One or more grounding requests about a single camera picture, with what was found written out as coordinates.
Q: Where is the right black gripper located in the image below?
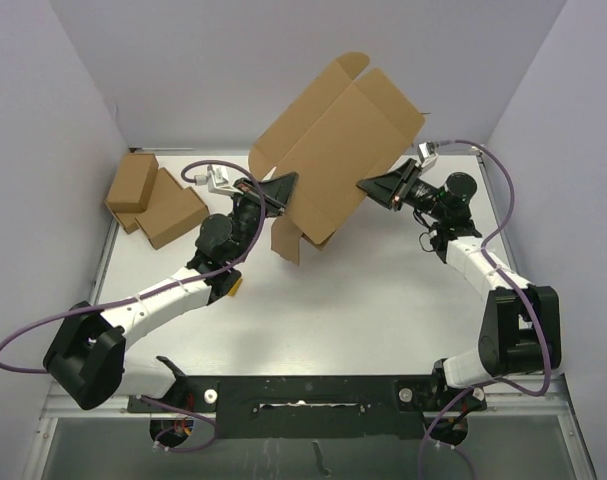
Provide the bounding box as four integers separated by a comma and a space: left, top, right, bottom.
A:
356, 160, 447, 223

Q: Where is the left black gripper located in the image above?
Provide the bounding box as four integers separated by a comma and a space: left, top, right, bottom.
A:
231, 171, 298, 263

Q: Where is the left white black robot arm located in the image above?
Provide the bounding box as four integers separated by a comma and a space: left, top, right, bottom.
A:
43, 166, 298, 411

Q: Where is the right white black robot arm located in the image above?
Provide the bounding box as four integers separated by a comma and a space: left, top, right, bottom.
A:
357, 159, 561, 409

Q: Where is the yellow foam cylinder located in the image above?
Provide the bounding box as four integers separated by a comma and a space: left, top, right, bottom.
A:
227, 277, 243, 297

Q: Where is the flat cardboard piece underneath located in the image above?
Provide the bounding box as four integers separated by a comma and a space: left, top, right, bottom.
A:
109, 167, 184, 234

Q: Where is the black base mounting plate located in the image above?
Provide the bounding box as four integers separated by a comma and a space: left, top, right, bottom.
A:
155, 357, 487, 441

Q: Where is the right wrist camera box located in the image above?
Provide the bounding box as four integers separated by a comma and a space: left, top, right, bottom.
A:
417, 142, 439, 171

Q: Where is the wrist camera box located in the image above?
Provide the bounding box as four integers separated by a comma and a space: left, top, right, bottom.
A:
194, 165, 236, 196
417, 142, 439, 171

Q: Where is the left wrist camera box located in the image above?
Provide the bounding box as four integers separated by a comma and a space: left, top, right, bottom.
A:
194, 165, 236, 196

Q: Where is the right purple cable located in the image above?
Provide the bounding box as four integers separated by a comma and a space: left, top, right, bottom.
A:
415, 138, 554, 480

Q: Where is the aluminium frame rail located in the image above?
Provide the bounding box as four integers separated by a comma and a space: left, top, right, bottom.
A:
22, 389, 134, 480

